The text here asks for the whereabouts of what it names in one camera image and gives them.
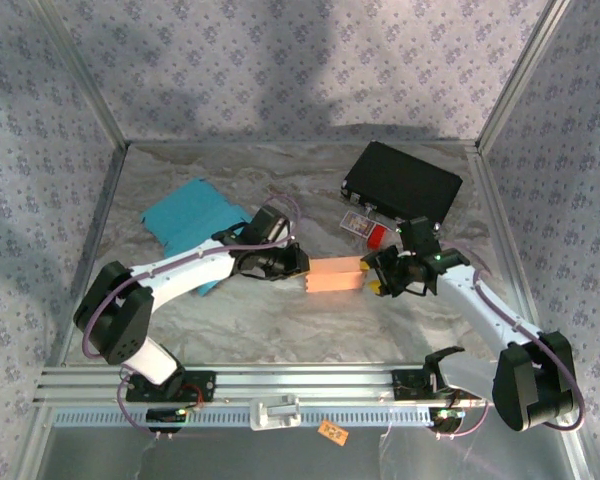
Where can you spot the teal cloth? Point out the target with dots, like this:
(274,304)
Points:
(190,215)

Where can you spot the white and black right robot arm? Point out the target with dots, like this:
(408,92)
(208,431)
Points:
(480,310)

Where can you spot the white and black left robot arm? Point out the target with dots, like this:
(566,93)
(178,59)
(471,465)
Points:
(190,272)

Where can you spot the playing card pack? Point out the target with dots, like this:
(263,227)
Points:
(356,223)

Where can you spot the black case with metal latches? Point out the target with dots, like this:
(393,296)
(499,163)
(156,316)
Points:
(405,180)

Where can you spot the black circuit board green light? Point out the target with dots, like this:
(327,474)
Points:
(445,420)
(162,415)

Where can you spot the orange tag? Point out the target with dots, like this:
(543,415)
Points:
(332,432)

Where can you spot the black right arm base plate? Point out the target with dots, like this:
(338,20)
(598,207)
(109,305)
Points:
(405,385)

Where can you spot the aluminium frame rail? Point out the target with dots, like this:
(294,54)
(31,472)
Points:
(305,380)

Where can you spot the aluminium side rail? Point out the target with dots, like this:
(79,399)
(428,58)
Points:
(490,200)
(99,220)

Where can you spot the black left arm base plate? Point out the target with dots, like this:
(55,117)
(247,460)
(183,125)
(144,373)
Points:
(205,387)

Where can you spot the white plastic bracket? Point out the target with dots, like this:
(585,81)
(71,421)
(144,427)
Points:
(275,412)

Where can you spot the aluminium frame post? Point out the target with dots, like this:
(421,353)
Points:
(518,75)

